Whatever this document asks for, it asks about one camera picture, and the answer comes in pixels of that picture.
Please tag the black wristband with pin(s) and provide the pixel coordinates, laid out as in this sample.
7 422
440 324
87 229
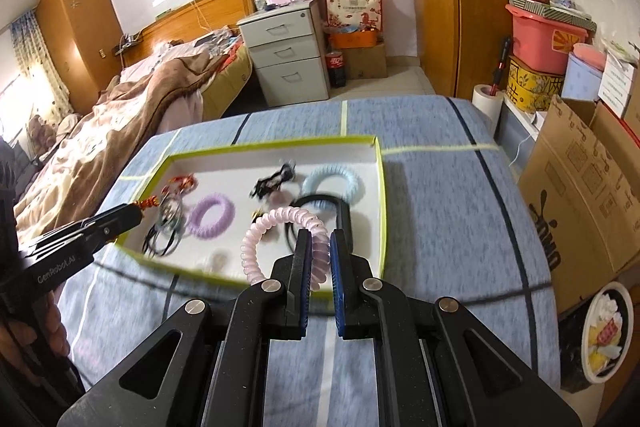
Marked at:
345 217

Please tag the striped flat box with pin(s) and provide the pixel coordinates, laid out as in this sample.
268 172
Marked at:
550 12

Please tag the pink plastic tub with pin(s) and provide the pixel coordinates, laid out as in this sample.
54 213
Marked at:
535 42

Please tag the cola bottle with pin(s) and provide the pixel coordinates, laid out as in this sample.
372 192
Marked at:
336 69

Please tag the orange box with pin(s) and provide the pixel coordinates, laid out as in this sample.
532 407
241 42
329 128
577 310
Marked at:
355 39

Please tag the white paper boxes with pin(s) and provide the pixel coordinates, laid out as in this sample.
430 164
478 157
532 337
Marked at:
620 79

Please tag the white paper roll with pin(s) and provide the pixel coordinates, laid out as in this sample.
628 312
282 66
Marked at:
487 104

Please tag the small wooden wardrobe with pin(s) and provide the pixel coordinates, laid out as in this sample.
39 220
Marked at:
75 22

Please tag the wooden bed headboard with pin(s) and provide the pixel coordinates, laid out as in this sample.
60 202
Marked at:
215 7

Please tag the green shallow cardboard box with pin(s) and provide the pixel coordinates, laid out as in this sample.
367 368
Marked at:
230 167

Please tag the person's left hand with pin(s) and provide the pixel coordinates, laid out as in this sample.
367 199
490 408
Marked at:
50 332

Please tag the brown teddy bear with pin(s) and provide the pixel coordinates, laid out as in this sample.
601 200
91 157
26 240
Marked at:
40 129

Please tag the brown fleece blanket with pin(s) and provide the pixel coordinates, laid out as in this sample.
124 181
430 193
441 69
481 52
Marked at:
125 122

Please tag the small cardboard box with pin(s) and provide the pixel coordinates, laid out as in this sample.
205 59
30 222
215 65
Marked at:
367 62

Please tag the red printed gift bag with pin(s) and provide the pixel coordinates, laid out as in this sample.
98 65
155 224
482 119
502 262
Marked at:
355 7

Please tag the patterned window curtain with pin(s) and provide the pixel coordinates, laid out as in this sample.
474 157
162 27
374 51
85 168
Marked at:
35 62

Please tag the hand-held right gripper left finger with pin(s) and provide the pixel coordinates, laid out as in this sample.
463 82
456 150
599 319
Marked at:
300 307

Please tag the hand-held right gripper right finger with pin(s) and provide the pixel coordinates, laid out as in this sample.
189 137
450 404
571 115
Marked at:
337 297

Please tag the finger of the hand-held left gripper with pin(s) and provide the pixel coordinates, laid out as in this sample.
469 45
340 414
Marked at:
112 219

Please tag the white drawer cabinet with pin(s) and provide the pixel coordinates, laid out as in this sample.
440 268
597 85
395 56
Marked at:
290 57

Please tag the person's dark clothing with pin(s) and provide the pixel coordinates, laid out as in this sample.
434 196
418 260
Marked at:
10 197

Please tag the yellow patterned box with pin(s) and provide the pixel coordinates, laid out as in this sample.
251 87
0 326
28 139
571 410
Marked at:
532 84

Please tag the trash bin with waste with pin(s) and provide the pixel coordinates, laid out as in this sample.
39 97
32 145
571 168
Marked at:
607 332

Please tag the pink round box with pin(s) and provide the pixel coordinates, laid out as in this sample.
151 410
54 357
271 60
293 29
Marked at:
582 74

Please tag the brown cardboard boxes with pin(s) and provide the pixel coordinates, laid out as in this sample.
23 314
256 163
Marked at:
575 187

